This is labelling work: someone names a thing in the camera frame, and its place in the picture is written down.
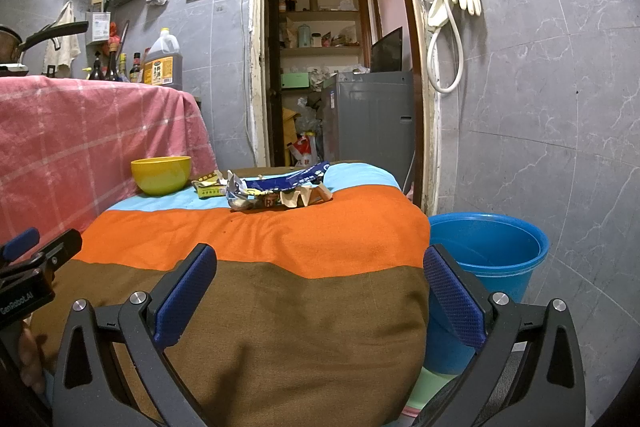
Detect yellow snack wrapper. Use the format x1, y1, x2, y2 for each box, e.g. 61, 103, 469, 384
192, 170, 227, 199

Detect silver white wrapper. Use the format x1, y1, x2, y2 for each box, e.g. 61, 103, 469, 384
224, 170, 257, 211

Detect beige lump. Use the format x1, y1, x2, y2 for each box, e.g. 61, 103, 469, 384
280, 183, 333, 208

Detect blue milk powder bag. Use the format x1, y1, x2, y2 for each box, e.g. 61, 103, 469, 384
243, 161, 330, 192

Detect red snack wrapper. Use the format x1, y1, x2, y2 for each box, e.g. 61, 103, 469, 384
250, 190, 299, 209

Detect person left hand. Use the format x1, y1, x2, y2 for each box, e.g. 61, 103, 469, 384
17, 322, 46, 395

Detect pink plaid cloth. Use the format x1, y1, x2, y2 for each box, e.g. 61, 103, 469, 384
1, 76, 216, 242

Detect blue plastic bucket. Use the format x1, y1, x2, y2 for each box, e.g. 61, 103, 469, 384
424, 212, 549, 375

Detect yellow plastic bowl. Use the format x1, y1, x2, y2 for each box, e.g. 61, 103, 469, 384
130, 156, 192, 196

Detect dark sauce bottle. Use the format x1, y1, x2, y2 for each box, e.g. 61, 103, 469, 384
129, 52, 141, 83

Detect black frying pan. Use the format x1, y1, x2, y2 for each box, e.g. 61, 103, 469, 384
1, 22, 89, 76

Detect hanging beige towel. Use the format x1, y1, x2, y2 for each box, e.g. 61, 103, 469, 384
43, 1, 80, 78

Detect large oil jug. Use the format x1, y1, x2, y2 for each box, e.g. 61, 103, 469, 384
142, 28, 182, 90

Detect red white rice bag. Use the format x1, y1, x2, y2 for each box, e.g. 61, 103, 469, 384
288, 132, 318, 167

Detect green box on shelf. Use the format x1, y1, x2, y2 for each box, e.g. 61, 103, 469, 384
280, 72, 310, 89

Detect black monitor panel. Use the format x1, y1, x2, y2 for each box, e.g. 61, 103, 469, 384
370, 27, 404, 72

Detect white hose loop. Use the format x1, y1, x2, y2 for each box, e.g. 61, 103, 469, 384
425, 0, 466, 96

